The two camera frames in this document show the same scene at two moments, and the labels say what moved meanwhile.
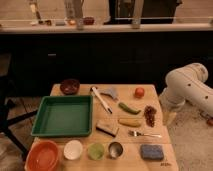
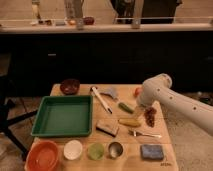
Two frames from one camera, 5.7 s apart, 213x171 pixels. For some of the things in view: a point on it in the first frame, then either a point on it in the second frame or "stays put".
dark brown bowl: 70,86 stays put
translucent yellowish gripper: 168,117 -> 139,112
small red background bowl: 88,20 stays put
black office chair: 6,75 stays put
